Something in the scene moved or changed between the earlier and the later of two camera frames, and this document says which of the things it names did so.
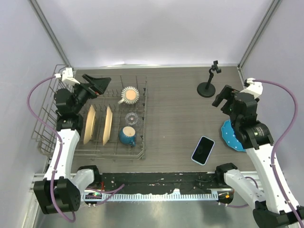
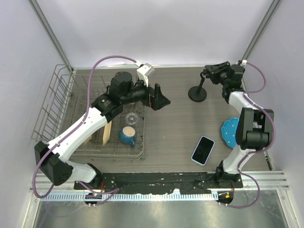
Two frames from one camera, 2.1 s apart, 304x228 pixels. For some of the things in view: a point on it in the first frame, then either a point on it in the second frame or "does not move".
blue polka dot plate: (229, 137) does not move
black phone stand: (206, 89) → (198, 93)
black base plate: (152, 183) does not move
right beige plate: (109, 116) does not move
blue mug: (127, 135) does not move
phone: (203, 150) does not move
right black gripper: (226, 93) → (213, 71)
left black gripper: (99, 85) → (157, 100)
